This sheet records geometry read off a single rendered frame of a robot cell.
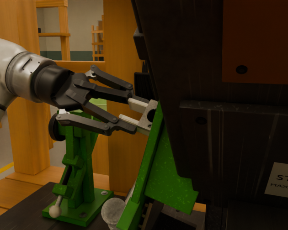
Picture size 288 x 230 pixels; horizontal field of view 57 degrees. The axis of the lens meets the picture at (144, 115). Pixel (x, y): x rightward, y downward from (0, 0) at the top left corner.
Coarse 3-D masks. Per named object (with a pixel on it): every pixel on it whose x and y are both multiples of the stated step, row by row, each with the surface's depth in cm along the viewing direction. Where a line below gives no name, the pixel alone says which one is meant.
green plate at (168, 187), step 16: (160, 112) 32; (160, 128) 33; (160, 144) 35; (144, 160) 35; (160, 160) 35; (144, 176) 35; (160, 176) 36; (176, 176) 35; (144, 192) 37; (160, 192) 36; (176, 192) 35; (192, 192) 35; (176, 208) 36; (192, 208) 35
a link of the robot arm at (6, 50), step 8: (0, 40) 52; (0, 48) 50; (8, 48) 50; (16, 48) 51; (24, 48) 54; (0, 56) 49; (8, 56) 49; (0, 64) 49; (8, 64) 48; (0, 72) 49; (0, 80) 49; (0, 88) 50; (0, 96) 50; (8, 96) 52; (16, 96) 55; (0, 104) 51; (8, 104) 53
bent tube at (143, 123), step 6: (150, 102) 45; (156, 102) 44; (150, 108) 44; (144, 114) 44; (150, 114) 45; (144, 120) 43; (150, 120) 47; (138, 126) 43; (144, 126) 42; (132, 192) 50
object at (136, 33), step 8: (136, 8) 25; (136, 16) 25; (136, 32) 27; (136, 40) 27; (144, 40) 27; (136, 48) 28; (144, 48) 28; (144, 56) 28; (152, 72) 31; (152, 80) 32
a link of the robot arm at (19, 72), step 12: (12, 60) 49; (24, 60) 48; (36, 60) 49; (48, 60) 50; (12, 72) 48; (24, 72) 47; (36, 72) 48; (12, 84) 49; (24, 84) 48; (24, 96) 50; (36, 96) 50
